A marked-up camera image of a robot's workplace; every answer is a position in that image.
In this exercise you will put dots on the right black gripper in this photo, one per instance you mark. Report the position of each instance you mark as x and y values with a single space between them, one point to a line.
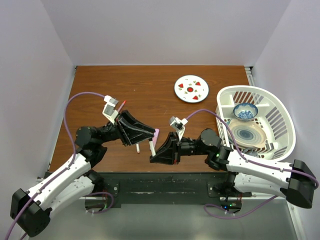
164 155

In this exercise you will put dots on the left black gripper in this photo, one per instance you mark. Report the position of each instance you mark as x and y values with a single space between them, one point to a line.
131 136

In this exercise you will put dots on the white pen black tip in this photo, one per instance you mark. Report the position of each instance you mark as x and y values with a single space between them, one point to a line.
152 149

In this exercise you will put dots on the white pen peach tip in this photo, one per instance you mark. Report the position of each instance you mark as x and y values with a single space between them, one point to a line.
137 148

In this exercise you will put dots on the pink highlighter pen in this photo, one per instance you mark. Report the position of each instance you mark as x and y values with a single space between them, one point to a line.
155 138

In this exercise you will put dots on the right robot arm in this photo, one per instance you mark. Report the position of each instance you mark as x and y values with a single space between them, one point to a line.
293 181

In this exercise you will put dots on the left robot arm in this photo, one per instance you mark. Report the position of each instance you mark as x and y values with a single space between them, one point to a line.
34 208

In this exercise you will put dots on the pink pen red tip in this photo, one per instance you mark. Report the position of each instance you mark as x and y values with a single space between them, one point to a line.
122 105

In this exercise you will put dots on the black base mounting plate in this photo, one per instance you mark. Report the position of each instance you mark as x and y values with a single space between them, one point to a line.
165 188

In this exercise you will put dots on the white strawberry pattern plate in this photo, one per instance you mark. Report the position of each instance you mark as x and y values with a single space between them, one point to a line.
191 89

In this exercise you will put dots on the beige plate in rack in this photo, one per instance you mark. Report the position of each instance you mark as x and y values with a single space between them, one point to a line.
247 134

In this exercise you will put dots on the blue white bowl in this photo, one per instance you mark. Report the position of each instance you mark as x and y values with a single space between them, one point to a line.
245 111

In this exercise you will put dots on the white plastic dish rack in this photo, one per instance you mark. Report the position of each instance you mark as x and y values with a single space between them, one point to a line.
272 117

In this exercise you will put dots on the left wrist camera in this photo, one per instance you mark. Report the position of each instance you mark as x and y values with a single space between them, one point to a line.
109 110

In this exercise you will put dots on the aluminium frame rail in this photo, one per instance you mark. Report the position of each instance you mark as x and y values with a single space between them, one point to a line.
249 74

